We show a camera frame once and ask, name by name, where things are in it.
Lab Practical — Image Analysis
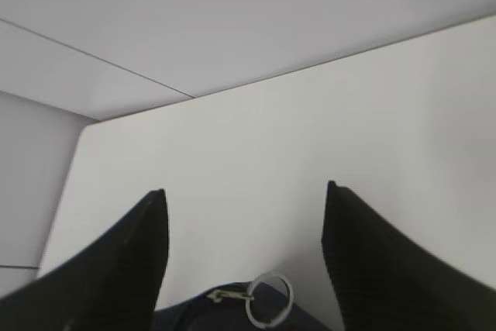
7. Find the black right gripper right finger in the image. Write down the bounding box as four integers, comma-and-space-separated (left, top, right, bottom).
322, 181, 495, 330

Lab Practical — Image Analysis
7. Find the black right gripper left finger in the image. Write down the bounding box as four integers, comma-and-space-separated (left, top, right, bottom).
1, 189, 169, 330

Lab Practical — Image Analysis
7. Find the dark blue fabric lunch bag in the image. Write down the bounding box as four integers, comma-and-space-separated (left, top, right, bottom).
149, 271, 330, 331

